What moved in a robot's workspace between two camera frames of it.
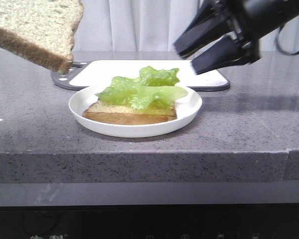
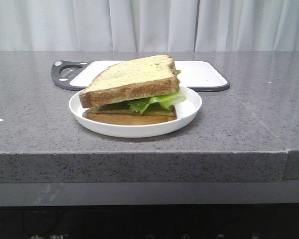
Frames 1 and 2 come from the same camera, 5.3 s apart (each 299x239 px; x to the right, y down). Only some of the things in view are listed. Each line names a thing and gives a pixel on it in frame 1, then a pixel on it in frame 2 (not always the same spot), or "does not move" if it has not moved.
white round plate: (188, 107) does not move
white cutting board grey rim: (83, 74) does not move
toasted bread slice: (43, 30) -> (145, 77)
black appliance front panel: (276, 221) does not move
